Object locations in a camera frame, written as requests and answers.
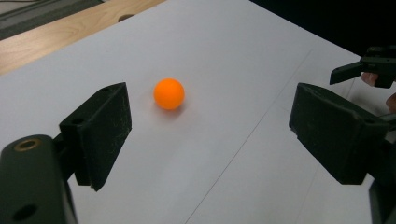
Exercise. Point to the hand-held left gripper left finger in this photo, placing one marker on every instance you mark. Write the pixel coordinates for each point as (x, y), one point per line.
(99, 137)

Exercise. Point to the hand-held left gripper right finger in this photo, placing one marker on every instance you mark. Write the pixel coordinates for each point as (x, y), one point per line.
(336, 137)

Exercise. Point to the orange ball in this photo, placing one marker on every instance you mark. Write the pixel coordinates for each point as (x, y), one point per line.
(169, 93)

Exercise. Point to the wooden table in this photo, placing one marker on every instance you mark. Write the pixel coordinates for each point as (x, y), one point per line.
(46, 40)

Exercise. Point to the white paper table cover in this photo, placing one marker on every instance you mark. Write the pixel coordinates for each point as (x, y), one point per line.
(218, 140)

